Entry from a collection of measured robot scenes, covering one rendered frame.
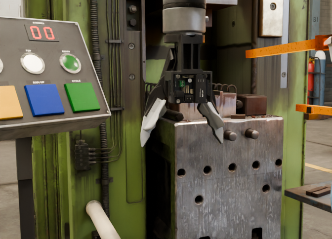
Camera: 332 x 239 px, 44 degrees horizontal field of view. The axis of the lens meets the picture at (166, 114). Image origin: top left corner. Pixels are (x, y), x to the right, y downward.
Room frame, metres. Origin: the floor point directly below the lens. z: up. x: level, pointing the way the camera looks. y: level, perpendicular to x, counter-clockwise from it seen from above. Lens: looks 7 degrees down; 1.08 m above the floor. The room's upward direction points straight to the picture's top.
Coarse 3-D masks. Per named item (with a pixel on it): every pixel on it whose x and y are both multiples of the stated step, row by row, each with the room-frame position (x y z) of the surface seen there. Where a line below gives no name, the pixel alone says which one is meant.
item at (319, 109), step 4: (296, 104) 1.33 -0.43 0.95; (300, 104) 1.33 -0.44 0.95; (304, 104) 1.33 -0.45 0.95; (296, 108) 1.33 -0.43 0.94; (300, 108) 1.32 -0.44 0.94; (304, 108) 1.30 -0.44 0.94; (316, 108) 1.26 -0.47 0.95; (320, 108) 1.25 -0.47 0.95; (324, 108) 1.23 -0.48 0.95; (328, 108) 1.22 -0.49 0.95; (316, 112) 1.26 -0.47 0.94; (320, 112) 1.25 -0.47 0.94; (324, 112) 1.23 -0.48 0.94; (328, 112) 1.22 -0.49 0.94
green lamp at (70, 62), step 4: (64, 56) 1.02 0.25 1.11; (68, 56) 1.03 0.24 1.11; (72, 56) 1.04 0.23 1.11; (64, 60) 1.01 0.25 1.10; (68, 60) 1.02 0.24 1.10; (72, 60) 1.03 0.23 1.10; (76, 60) 1.04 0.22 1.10; (64, 64) 1.01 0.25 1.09; (68, 64) 1.01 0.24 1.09; (72, 64) 1.02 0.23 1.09; (76, 64) 1.03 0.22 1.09; (68, 68) 1.01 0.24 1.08; (72, 68) 1.01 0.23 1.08; (76, 68) 1.02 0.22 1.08
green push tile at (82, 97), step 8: (72, 88) 0.98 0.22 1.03; (80, 88) 0.99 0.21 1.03; (88, 88) 1.01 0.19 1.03; (72, 96) 0.96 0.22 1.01; (80, 96) 0.98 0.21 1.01; (88, 96) 0.99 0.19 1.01; (72, 104) 0.95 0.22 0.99; (80, 104) 0.97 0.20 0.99; (88, 104) 0.98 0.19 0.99; (96, 104) 1.00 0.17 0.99
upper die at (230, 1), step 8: (152, 0) 1.48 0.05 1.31; (160, 0) 1.40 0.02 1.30; (208, 0) 1.28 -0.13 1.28; (216, 0) 1.29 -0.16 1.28; (224, 0) 1.30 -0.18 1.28; (232, 0) 1.31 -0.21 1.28; (152, 8) 1.48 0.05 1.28; (160, 8) 1.40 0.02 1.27; (208, 8) 1.39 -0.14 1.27; (216, 8) 1.39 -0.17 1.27; (152, 16) 1.60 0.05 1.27; (160, 16) 1.61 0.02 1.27
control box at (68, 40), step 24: (0, 24) 0.96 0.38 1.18; (24, 24) 1.00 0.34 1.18; (48, 24) 1.05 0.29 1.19; (72, 24) 1.10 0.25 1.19; (0, 48) 0.92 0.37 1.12; (24, 48) 0.96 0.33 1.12; (48, 48) 1.01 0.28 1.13; (72, 48) 1.05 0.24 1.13; (0, 72) 0.89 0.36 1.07; (24, 72) 0.93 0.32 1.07; (48, 72) 0.97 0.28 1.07; (72, 72) 1.01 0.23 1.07; (24, 96) 0.89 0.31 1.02; (96, 96) 1.02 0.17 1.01; (0, 120) 0.83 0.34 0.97; (24, 120) 0.86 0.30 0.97; (48, 120) 0.90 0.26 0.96; (72, 120) 0.94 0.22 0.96; (96, 120) 1.01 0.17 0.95
